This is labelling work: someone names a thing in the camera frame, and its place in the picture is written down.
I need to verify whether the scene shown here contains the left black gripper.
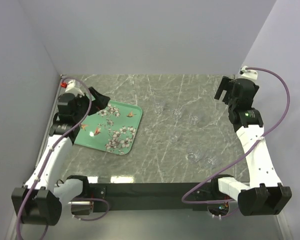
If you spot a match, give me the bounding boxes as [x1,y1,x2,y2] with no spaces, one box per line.
[73,87,110,122]

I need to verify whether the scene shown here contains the clear glass three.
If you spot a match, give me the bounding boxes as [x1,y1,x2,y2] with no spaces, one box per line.
[188,114,201,126]

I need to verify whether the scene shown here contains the clear glass one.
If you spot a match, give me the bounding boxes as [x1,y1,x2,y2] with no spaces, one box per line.
[153,101,166,114]

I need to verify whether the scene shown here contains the clear glass two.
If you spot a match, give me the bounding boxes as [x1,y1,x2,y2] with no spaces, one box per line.
[171,108,183,121]

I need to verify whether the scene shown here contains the clear glass six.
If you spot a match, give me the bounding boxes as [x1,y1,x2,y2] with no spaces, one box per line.
[204,148,219,169]

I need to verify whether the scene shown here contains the clear glass four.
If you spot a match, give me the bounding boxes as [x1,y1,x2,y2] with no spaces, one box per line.
[169,132,181,143]

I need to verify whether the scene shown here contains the clear glass five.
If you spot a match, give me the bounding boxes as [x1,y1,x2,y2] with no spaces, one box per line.
[186,145,203,163]

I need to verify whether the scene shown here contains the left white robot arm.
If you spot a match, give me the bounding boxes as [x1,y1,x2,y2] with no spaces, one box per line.
[11,87,110,226]

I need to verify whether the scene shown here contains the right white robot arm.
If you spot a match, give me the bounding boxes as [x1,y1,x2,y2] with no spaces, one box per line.
[210,76,292,216]

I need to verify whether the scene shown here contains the green floral tray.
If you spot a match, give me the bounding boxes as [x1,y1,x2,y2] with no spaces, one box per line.
[74,100,143,155]

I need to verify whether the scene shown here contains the black base beam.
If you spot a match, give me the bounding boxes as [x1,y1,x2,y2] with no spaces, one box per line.
[88,182,208,211]

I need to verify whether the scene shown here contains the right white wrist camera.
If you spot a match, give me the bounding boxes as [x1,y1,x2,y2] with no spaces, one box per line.
[238,65,258,82]

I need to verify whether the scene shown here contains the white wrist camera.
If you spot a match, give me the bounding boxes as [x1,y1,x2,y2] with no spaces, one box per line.
[238,65,258,82]
[60,79,84,97]

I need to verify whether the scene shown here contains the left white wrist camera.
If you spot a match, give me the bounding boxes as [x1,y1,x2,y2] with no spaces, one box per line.
[60,79,84,97]

